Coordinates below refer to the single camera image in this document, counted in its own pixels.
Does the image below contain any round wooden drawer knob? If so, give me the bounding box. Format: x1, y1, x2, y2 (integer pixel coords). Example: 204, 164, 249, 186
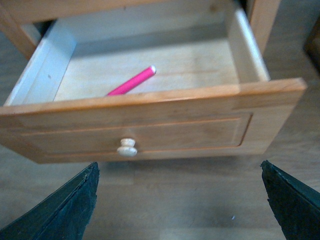
117, 138, 138, 157

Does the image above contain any pink marker with clear cap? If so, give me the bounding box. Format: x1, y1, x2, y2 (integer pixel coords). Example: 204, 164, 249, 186
106, 65, 157, 96

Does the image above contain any wooden nightstand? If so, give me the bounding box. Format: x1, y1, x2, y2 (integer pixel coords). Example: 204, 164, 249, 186
0, 0, 280, 59

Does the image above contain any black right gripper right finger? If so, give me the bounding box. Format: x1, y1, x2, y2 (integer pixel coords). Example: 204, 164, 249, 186
260, 160, 320, 240

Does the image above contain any dark wooden side table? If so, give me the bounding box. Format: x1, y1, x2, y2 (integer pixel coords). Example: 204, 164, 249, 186
304, 17, 320, 73

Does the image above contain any wooden drawer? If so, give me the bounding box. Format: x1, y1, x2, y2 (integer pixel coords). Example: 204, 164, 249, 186
0, 0, 306, 163

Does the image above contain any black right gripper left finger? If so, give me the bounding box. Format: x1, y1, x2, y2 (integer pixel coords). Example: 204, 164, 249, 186
0, 162, 100, 240

